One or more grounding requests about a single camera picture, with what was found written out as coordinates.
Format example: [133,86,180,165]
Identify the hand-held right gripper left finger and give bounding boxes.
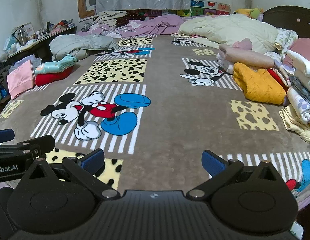
[14,149,120,201]

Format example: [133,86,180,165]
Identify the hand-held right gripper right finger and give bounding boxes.
[187,150,288,200]

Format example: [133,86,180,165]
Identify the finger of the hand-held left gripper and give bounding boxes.
[0,129,15,145]
[0,135,56,159]

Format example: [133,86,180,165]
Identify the teal lion print pants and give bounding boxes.
[35,55,78,75]

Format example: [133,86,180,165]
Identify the pile of folded clothes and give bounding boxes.
[266,27,310,145]

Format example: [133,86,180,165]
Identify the cartoon mouse printed blanket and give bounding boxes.
[0,34,310,205]

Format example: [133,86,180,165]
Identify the pink folded garment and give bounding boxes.
[7,61,36,100]

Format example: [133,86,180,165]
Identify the red garment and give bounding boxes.
[35,66,75,87]

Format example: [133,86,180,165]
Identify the lavender folded garment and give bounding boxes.
[10,57,42,74]

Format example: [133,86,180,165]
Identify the yellow knit sweater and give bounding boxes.
[232,62,286,105]

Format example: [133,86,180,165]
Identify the dark cluttered side table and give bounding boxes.
[6,25,78,63]

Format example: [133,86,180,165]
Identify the white fluffy garment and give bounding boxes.
[216,52,235,74]

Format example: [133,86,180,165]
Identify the steel thermos flask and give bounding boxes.
[16,29,27,45]

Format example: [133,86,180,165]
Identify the grey-green quilt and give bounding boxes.
[49,34,118,61]

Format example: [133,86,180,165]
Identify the beige pink rolled garment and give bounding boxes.
[218,38,275,68]

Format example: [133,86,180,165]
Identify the cream quilt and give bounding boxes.
[171,14,280,54]

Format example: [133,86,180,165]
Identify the beige clothing heap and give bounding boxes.
[94,10,128,27]

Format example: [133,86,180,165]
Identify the purple duvet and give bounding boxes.
[76,14,195,38]

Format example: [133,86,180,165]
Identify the yellow green plush toy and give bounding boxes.
[235,7,264,19]

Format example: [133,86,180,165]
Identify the colourful play mat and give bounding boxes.
[130,0,231,18]

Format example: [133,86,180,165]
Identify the dark wooden headboard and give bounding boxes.
[262,5,310,40]

